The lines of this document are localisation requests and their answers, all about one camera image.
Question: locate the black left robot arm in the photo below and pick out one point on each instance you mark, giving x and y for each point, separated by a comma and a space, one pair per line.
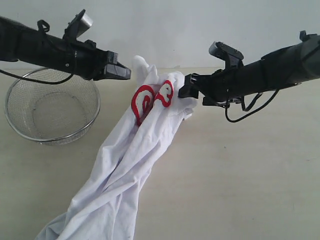
34, 46

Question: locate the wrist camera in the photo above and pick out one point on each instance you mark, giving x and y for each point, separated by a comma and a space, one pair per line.
232, 57
78, 26

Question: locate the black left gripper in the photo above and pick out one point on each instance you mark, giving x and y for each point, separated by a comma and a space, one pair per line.
91, 63

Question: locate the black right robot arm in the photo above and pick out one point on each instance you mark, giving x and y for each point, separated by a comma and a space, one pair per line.
277, 70

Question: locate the metal wire mesh basket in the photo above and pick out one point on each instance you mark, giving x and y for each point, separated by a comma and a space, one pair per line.
42, 109

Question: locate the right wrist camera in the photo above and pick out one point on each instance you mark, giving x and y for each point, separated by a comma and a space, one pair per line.
232, 57

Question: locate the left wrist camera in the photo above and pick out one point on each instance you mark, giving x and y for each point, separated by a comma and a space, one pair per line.
78, 26

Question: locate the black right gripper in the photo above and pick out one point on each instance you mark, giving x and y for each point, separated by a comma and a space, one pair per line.
217, 87

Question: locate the white t-shirt red print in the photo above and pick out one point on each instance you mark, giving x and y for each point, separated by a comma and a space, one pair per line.
106, 207

